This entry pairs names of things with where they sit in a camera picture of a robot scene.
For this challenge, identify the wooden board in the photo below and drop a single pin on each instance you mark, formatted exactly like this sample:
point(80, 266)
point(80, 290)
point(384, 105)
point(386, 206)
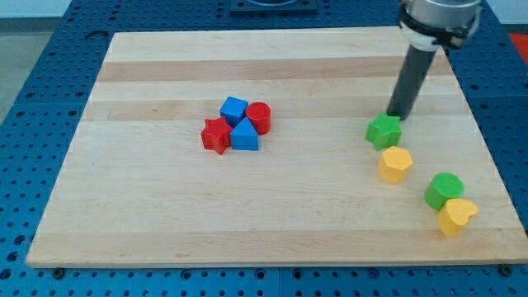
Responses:
point(138, 189)

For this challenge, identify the red star block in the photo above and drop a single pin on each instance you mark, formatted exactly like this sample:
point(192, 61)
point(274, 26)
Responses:
point(216, 135)

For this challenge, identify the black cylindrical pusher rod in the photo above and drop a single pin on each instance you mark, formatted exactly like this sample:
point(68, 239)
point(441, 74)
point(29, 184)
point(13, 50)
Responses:
point(410, 79)

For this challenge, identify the blue triangle block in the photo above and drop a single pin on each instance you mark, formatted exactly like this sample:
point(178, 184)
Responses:
point(244, 136)

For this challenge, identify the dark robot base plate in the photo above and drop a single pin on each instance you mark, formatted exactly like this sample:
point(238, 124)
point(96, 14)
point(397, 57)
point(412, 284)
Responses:
point(272, 5)

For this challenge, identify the yellow hexagon block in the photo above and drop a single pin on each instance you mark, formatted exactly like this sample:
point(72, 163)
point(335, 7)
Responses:
point(394, 165)

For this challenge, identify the green star block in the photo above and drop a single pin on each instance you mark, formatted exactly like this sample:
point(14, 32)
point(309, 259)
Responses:
point(384, 131)

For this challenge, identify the blue cube block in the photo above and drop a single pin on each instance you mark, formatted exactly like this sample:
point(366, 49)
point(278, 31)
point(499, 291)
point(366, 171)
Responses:
point(233, 110)

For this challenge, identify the yellow heart block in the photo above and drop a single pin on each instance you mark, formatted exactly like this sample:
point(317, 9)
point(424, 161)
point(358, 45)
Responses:
point(454, 215)

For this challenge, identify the red cylinder block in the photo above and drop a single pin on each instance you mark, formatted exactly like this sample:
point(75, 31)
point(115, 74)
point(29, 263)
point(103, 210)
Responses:
point(259, 113)

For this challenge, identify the green cylinder block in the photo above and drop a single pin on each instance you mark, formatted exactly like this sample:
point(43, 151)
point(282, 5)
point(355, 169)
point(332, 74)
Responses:
point(443, 187)

